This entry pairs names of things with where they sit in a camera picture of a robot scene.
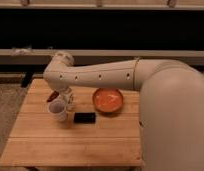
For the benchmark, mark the red chili pepper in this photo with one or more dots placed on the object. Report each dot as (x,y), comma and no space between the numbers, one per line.
(52,96)

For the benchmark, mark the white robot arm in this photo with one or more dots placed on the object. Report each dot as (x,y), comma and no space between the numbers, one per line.
(171,104)

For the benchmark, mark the orange bowl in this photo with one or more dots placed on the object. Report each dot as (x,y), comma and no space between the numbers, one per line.
(107,100)

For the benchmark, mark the black rectangular block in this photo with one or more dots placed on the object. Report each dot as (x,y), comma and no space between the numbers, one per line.
(89,117)

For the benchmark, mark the white cup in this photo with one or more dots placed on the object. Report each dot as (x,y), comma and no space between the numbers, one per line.
(57,108)

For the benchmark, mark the wooden table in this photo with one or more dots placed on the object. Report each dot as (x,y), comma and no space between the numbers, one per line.
(38,140)

